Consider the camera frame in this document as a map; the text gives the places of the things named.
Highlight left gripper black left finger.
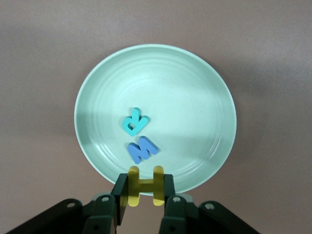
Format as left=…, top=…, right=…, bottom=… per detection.
left=82, top=173, right=129, bottom=234

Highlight green plate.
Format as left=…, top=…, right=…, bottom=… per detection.
left=74, top=43, right=237, bottom=197

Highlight yellow foam letter H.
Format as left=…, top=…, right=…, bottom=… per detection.
left=127, top=165, right=164, bottom=208

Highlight teal foam letter R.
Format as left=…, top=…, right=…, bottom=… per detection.
left=121, top=107, right=150, bottom=137

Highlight blue foam letter W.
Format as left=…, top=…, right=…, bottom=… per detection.
left=127, top=136, right=159, bottom=164

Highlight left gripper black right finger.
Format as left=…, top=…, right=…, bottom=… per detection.
left=158, top=174, right=202, bottom=234

